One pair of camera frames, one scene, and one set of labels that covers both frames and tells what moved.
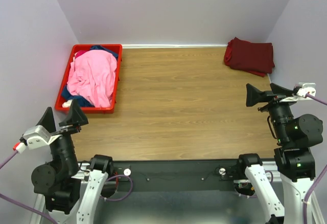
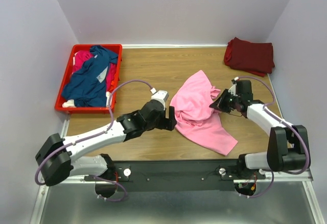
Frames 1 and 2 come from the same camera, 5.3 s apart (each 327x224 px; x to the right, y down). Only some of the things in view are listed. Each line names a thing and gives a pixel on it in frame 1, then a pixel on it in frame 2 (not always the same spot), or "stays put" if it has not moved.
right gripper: x=281 y=95 to x=218 y=104
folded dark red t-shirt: x=255 y=58 stays put
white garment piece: x=67 y=104 stays put
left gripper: x=76 y=117 to x=168 y=124
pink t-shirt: x=92 y=76 to x=195 y=120
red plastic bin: x=117 y=48 stays put
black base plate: x=173 y=176 stays put
